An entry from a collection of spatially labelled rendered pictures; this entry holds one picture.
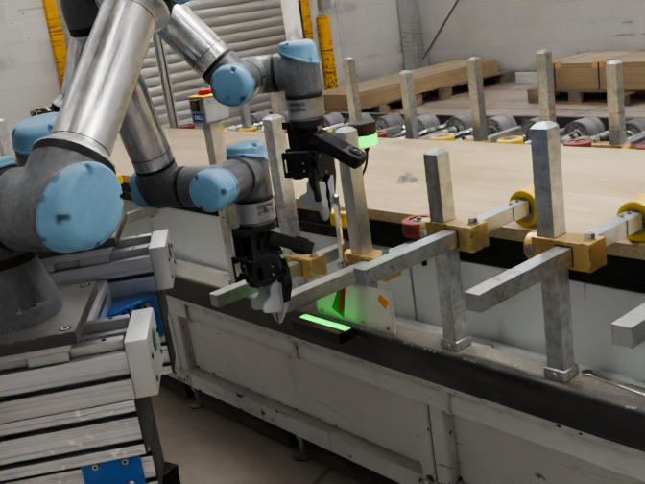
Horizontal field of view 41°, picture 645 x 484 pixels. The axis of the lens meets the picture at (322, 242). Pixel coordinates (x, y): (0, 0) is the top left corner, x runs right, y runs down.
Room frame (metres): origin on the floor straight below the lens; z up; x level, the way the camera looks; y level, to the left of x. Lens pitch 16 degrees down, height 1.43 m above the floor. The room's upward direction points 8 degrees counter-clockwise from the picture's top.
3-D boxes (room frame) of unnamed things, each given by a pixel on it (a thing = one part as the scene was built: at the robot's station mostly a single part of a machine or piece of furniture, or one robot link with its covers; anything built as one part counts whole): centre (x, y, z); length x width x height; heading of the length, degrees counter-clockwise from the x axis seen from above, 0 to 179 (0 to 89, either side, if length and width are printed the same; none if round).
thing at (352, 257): (1.80, -0.10, 0.85); 0.14 x 0.06 x 0.05; 39
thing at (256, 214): (1.60, 0.12, 1.05); 0.08 x 0.08 x 0.05
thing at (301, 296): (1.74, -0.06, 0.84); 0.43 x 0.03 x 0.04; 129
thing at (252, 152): (1.60, 0.12, 1.12); 0.09 x 0.08 x 0.11; 153
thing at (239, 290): (1.95, 0.09, 0.81); 0.44 x 0.03 x 0.04; 129
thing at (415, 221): (1.88, -0.22, 0.85); 0.08 x 0.08 x 0.11
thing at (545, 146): (1.42, -0.40, 0.93); 0.04 x 0.04 x 0.48; 39
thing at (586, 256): (1.41, -0.41, 0.95); 0.14 x 0.06 x 0.05; 39
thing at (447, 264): (1.62, -0.24, 0.87); 0.04 x 0.04 x 0.48; 39
